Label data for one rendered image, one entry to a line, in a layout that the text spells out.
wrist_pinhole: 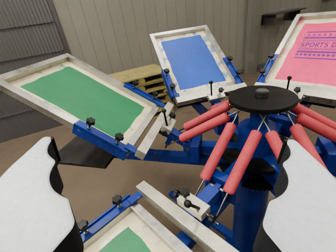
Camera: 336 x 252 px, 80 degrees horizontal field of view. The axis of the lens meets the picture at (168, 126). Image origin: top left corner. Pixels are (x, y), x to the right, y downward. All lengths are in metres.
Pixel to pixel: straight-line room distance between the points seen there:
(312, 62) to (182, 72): 0.98
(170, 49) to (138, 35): 2.44
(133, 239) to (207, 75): 1.37
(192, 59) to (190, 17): 2.97
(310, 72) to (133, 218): 1.56
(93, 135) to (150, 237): 0.53
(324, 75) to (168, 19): 3.40
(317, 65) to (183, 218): 1.48
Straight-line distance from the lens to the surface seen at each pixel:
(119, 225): 1.01
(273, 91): 1.15
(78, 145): 1.66
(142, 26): 4.43
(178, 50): 2.01
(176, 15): 4.70
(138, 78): 3.49
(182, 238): 0.95
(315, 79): 1.81
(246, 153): 0.93
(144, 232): 0.96
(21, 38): 4.26
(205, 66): 1.89
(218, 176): 0.99
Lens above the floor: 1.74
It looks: 30 degrees down
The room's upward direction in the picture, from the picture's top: 8 degrees counter-clockwise
